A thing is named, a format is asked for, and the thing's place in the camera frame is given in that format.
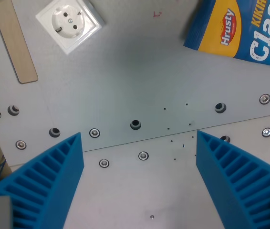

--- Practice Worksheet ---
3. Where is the blue yellow Hrusty snack bag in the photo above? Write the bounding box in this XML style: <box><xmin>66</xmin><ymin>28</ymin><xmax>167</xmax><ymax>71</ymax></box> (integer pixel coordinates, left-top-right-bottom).
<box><xmin>183</xmin><ymin>0</ymin><xmax>270</xmax><ymax>72</ymax></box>

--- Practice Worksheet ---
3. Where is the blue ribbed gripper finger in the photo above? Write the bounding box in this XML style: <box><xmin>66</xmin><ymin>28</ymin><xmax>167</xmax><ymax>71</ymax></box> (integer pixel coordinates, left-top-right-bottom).
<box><xmin>196</xmin><ymin>130</ymin><xmax>270</xmax><ymax>229</ymax></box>
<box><xmin>0</xmin><ymin>132</ymin><xmax>85</xmax><ymax>229</ymax></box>

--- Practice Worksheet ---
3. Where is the light wooden strip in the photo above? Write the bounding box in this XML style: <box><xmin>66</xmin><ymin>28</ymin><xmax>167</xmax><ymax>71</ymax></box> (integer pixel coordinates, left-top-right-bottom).
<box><xmin>0</xmin><ymin>0</ymin><xmax>39</xmax><ymax>84</ymax></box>

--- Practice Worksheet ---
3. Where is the white wall power socket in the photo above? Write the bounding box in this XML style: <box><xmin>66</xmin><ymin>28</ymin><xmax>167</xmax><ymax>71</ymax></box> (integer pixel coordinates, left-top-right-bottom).
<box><xmin>35</xmin><ymin>0</ymin><xmax>106</xmax><ymax>56</ymax></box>

